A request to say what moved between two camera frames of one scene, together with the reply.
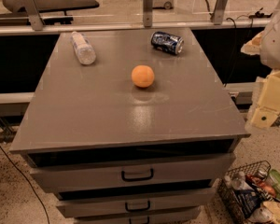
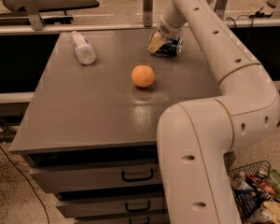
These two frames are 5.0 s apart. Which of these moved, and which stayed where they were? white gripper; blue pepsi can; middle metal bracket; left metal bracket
Moved: white gripper
Stayed: middle metal bracket; left metal bracket; blue pepsi can
